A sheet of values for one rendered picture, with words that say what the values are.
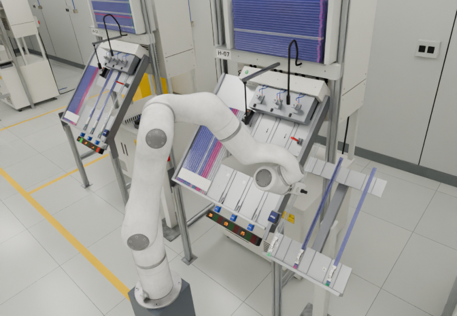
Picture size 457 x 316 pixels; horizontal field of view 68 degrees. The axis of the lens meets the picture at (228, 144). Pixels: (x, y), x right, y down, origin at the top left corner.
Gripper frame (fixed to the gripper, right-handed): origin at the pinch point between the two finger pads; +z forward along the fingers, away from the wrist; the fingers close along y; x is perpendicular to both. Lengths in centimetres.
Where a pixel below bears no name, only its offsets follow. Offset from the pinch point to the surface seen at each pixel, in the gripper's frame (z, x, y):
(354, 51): 31, -74, 9
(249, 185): 18.3, 7.5, 32.1
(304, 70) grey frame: 14, -55, 23
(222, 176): 19, 9, 50
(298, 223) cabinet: 52, 19, 14
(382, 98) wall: 172, -96, 25
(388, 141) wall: 197, -66, 13
